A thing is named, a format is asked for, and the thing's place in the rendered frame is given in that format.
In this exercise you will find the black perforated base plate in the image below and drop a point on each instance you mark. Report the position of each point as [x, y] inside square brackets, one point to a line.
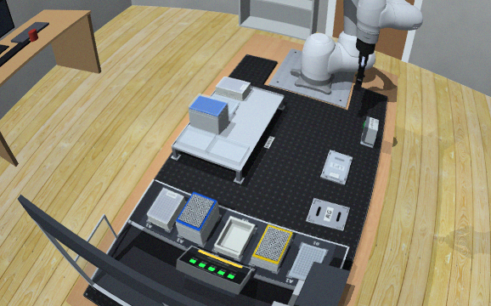
[282, 180]

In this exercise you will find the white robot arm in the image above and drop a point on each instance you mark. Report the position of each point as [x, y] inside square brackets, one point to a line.
[363, 19]

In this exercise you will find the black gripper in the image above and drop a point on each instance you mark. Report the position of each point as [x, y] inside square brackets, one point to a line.
[364, 50]

